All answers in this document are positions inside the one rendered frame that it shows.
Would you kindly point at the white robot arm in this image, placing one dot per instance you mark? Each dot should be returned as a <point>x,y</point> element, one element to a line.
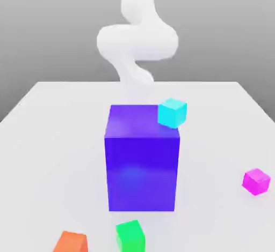
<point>137,41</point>

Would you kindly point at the small cyan cube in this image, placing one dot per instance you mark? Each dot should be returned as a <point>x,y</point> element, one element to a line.
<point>171,113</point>

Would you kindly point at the small green cube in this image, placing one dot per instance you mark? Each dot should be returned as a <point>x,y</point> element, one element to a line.
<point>131,236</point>

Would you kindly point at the small magenta cube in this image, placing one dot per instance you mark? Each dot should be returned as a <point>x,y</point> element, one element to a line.
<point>256,181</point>

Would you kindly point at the small orange cube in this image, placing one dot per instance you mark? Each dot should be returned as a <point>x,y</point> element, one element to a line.
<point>71,242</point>

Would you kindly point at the large purple box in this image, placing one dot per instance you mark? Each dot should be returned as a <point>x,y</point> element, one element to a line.
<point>141,170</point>

